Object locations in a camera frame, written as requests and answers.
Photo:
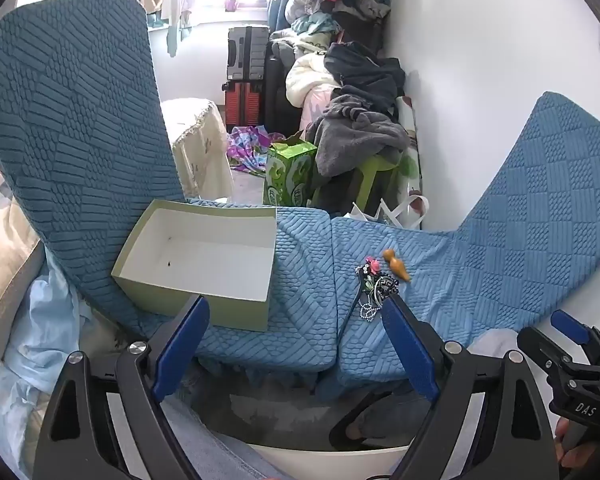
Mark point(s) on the green cardboard box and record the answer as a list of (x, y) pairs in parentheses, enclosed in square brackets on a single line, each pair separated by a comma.
[(205, 255)]

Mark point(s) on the black suitcase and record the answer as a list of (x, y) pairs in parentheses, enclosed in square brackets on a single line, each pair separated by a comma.
[(276, 85)]

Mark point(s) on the red suitcase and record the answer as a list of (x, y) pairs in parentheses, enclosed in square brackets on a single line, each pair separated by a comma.
[(242, 100)]

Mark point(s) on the black slipper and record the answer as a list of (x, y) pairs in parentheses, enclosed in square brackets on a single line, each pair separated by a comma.
[(375, 425)]

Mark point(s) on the person's jeans leg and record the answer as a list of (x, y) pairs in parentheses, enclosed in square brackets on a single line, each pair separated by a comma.
[(215, 445)]

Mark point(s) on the orange wooden pendant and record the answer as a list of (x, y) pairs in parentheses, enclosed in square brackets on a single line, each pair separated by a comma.
[(397, 266)]

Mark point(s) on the white plastic basin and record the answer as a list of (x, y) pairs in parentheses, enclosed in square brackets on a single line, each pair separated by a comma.
[(330, 462)]

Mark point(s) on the purple patterned cloth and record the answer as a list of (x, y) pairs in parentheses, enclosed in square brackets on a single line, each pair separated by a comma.
[(250, 147)]

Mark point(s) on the person's right hand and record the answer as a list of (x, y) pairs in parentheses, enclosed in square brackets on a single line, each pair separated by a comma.
[(572, 462)]

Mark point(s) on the green printed carton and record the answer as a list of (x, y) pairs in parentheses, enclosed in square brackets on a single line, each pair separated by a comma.
[(287, 175)]

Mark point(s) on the beige floral blanket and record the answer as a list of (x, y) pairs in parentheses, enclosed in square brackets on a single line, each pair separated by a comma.
[(2, 260)]

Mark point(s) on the grey suitcase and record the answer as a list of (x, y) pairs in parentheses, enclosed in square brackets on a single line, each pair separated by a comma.
[(247, 52)]

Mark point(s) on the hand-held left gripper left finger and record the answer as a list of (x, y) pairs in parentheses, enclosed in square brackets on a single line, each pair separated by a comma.
[(180, 347)]

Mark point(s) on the dark navy jacket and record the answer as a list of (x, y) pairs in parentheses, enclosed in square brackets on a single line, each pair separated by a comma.
[(365, 72)]

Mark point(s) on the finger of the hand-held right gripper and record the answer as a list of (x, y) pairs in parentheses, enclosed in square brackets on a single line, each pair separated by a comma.
[(535, 342), (570, 325)]

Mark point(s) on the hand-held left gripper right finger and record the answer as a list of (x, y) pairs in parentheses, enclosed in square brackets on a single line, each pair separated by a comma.
[(412, 352)]

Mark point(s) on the blue covered chair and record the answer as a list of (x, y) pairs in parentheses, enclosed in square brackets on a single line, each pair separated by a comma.
[(75, 125), (520, 230)]

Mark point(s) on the white quilt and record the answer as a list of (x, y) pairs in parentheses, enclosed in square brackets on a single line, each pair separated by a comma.
[(305, 77)]

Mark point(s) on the green plastic stool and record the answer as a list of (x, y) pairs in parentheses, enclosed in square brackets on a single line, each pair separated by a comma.
[(375, 177)]

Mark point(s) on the cream cloth covered table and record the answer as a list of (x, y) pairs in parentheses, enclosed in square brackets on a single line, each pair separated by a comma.
[(197, 145)]

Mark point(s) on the leaf print cloth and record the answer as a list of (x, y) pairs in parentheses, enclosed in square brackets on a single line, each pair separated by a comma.
[(411, 160)]

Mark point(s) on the white tote bag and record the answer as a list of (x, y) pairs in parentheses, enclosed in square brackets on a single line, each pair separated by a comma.
[(397, 210)]

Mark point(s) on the black hair stick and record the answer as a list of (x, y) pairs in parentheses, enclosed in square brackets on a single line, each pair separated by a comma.
[(349, 310)]

